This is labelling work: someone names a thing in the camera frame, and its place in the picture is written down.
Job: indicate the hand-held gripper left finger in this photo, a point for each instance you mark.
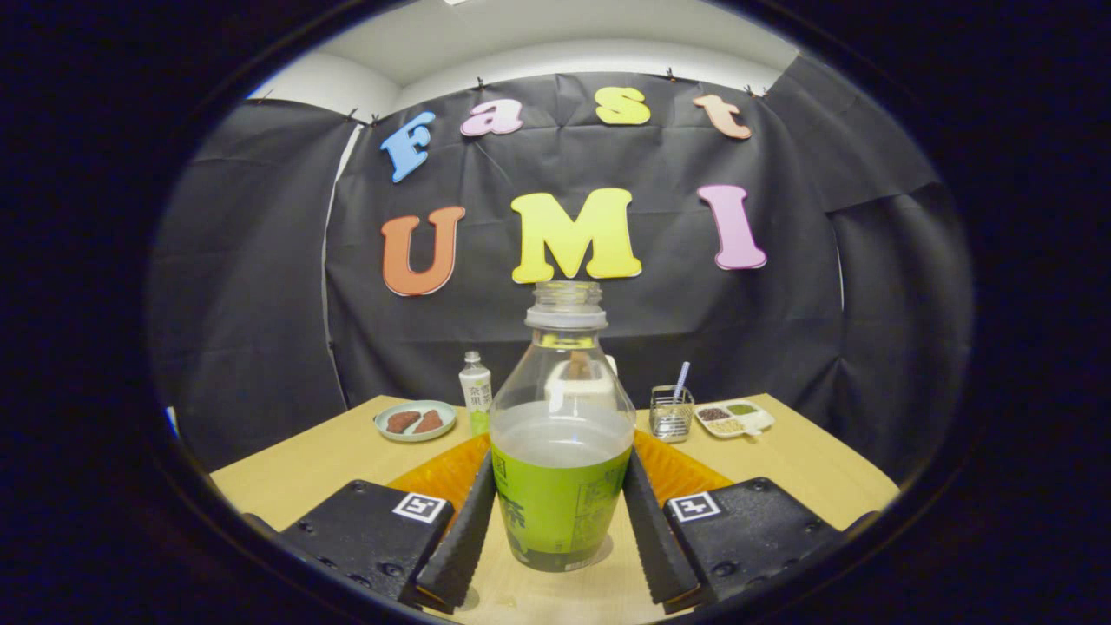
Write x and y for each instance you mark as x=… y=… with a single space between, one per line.
x=469 y=538

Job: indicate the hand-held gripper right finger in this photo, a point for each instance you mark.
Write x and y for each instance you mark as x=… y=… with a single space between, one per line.
x=651 y=538

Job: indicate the juice bottle green label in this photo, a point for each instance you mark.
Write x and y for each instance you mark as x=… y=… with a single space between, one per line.
x=560 y=512

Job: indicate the capped white green drink bottle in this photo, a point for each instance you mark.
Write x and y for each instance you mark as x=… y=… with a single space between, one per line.
x=475 y=391

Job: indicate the pale green plate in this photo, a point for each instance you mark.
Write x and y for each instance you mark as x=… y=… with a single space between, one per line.
x=415 y=436

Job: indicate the brown food piece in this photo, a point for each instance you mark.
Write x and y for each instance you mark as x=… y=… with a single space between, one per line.
x=402 y=422
x=430 y=421

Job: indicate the wooden table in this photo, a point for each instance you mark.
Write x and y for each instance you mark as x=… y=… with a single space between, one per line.
x=781 y=469

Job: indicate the white divided tray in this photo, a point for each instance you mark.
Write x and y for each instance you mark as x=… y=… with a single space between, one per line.
x=755 y=421

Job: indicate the pale drinking straw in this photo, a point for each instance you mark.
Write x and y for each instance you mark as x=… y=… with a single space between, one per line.
x=681 y=378

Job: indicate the cream toaster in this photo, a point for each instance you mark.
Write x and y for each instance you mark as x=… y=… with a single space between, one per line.
x=611 y=371

